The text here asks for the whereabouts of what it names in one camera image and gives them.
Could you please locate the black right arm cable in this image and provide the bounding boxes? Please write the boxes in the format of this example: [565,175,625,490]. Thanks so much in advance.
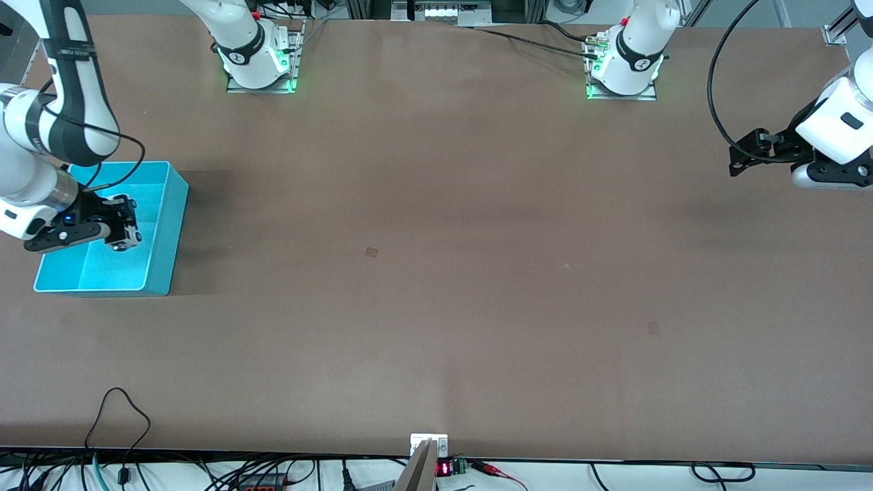
[38,78,146,192]

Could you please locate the red clip leads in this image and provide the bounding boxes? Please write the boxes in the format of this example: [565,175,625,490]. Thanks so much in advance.
[469,461,529,491]

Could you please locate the white metal edge bracket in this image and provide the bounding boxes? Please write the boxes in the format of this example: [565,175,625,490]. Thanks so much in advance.
[410,434,449,458]

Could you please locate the thick black table cable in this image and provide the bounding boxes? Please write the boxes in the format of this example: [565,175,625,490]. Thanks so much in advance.
[467,26,601,61]

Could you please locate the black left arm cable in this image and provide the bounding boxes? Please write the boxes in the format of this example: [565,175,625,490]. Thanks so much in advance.
[706,0,795,166]

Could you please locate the thin black looped cable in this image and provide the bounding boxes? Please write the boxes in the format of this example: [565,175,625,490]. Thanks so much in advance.
[84,387,152,486]

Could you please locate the black cable bundle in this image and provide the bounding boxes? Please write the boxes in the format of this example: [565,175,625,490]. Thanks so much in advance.
[153,456,325,491]

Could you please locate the teal plastic bin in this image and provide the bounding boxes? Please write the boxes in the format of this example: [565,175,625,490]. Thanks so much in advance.
[33,160,190,297]

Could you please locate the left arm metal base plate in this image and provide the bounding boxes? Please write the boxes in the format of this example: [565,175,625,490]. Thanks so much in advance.
[585,38,658,102]

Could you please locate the aluminium corner profile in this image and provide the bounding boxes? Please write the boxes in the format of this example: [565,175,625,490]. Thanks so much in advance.
[822,0,861,46]

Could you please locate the black cable tangle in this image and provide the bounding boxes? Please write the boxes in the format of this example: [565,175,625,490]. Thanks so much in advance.
[0,450,89,491]

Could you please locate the white lit device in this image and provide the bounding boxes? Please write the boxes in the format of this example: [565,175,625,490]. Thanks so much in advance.
[392,0,492,27]

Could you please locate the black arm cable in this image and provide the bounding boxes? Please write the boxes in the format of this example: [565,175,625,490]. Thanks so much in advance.
[38,78,146,192]
[706,0,795,166]

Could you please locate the black orange power strip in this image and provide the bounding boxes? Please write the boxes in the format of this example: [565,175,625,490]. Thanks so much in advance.
[235,475,291,491]

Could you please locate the grey slanted bar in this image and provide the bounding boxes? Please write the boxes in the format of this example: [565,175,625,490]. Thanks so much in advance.
[394,439,439,491]

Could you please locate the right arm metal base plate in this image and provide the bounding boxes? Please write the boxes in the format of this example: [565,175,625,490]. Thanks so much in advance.
[226,19,305,95]

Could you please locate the black coiled cable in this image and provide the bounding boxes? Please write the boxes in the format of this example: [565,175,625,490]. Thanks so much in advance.
[690,462,756,484]

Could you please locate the thin black table cable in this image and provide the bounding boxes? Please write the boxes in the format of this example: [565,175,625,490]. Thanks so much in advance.
[539,20,591,43]

